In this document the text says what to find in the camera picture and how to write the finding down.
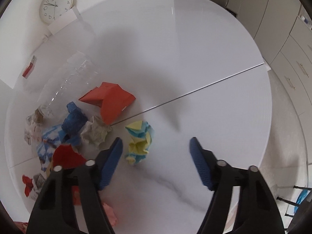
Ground yellow wrapper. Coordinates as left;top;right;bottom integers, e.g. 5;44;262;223
125;121;154;165

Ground red paper ball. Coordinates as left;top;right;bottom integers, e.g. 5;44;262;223
22;175;33;197

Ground pink paper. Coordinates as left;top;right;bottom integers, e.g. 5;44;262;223
73;187;118;227

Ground blue paper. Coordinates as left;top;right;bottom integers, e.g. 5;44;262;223
61;102;88;146

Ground grey paper ball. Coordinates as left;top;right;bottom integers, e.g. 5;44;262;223
80;116;112;149

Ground blue white printed wrapper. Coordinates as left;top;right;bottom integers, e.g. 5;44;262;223
36;124;66;172

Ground white card stand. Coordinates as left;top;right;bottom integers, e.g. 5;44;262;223
48;9;77;35

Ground red white small box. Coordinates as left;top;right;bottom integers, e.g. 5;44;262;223
22;55;36;79

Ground clear plastic bottle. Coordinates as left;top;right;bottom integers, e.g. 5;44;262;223
38;52;100;119

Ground brown snack wrapper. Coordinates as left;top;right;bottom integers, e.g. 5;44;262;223
32;109;44;124

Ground black metal rack legs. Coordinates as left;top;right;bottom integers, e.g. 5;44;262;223
276;185;311;218

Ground white round wall clock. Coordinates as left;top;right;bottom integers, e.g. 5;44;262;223
39;0;75;25

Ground newspaper ball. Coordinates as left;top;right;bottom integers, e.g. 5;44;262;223
30;173;46;200

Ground red torn cardboard sheet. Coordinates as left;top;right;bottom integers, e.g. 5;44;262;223
51;144;87;170

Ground white printed label wrapper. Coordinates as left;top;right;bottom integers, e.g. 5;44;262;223
24;115;43;147

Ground beige cabinet wall unit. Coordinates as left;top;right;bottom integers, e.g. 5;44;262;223
226;0;312;117

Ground red paper box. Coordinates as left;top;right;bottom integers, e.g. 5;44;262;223
79;82;136;125

